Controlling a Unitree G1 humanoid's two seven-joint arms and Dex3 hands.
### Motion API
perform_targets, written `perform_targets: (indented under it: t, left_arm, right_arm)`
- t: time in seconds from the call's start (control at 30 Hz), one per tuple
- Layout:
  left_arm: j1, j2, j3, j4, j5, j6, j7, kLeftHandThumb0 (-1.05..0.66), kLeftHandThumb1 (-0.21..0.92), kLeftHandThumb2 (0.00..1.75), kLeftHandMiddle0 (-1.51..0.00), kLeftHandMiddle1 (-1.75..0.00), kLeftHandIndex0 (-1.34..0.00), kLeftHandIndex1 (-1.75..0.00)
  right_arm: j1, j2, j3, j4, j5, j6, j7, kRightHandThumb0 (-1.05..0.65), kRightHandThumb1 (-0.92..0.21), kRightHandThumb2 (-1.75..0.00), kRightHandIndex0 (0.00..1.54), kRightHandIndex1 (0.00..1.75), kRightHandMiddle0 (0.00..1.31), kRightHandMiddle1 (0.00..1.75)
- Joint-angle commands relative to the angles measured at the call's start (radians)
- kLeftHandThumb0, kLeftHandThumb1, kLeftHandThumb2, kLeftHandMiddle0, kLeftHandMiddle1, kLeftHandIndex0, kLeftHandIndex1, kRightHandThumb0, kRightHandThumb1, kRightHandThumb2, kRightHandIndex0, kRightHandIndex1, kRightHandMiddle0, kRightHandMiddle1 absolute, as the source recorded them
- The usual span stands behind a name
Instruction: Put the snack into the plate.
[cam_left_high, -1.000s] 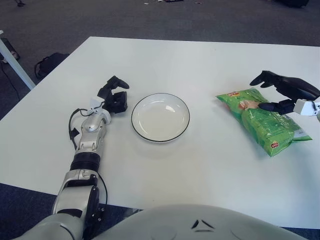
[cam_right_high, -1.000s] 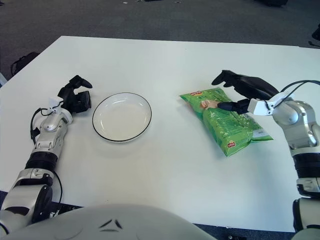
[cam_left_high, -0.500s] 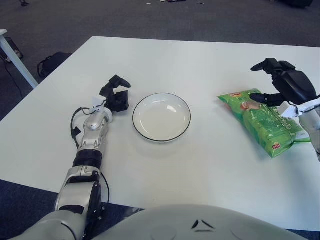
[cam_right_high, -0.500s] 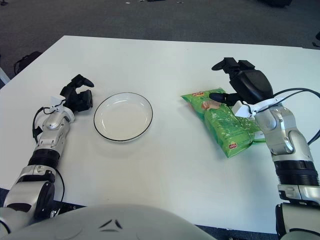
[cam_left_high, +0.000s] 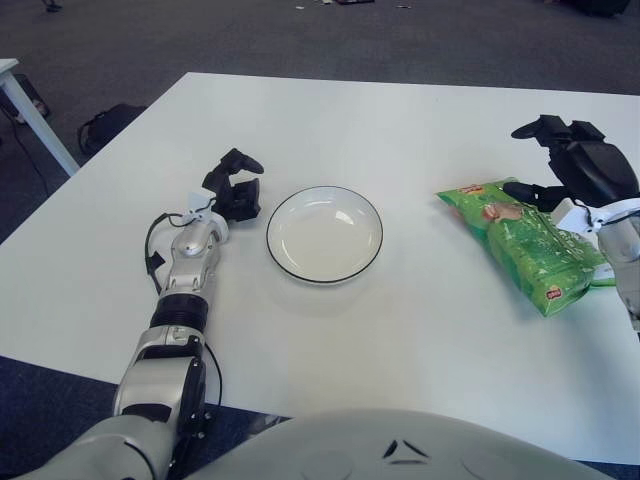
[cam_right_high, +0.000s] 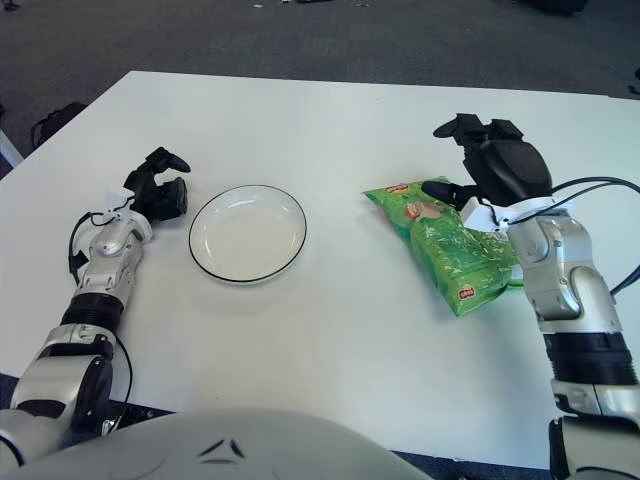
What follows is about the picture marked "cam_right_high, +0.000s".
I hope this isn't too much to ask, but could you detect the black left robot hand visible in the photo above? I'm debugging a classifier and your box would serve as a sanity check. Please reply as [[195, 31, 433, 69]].
[[122, 146, 192, 225]]

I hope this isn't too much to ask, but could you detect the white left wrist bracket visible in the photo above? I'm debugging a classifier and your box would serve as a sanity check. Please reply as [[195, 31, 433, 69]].
[[103, 189, 135, 221]]

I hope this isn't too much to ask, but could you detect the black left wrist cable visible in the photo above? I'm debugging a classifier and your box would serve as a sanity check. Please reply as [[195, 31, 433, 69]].
[[67, 212, 109, 286]]

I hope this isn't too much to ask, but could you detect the green snack chips bag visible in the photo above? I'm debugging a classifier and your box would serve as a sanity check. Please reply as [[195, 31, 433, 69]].
[[362, 174, 524, 319]]

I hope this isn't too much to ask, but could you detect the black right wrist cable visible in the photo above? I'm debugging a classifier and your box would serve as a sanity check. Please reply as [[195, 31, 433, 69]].
[[547, 175, 640, 296]]

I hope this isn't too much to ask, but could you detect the white table leg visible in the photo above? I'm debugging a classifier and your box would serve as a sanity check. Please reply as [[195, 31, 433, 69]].
[[0, 128, 25, 169]]

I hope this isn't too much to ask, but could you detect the large black floor object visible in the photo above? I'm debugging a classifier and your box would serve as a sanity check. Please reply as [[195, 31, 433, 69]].
[[517, 0, 590, 16]]

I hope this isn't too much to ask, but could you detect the white plate black rim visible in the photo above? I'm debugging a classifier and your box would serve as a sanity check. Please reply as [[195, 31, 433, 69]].
[[188, 184, 308, 287]]

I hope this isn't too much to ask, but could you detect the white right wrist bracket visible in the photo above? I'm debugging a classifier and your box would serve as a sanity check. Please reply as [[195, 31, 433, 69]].
[[459, 194, 579, 234]]

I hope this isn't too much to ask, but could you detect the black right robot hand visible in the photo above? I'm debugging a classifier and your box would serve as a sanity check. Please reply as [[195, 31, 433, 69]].
[[421, 113, 555, 214]]

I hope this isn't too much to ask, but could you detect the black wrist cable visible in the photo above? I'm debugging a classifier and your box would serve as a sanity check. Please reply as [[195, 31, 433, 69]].
[[67, 212, 109, 286], [547, 175, 640, 296]]

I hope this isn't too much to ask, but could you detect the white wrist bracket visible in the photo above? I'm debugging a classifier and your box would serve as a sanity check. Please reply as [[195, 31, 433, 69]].
[[103, 189, 135, 221], [459, 194, 579, 234]]

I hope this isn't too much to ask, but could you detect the black backpack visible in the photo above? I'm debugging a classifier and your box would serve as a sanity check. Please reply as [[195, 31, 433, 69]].
[[30, 102, 87, 151]]

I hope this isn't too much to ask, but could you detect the grey robot torso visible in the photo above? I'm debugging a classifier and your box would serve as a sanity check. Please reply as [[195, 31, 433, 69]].
[[0, 407, 421, 480]]

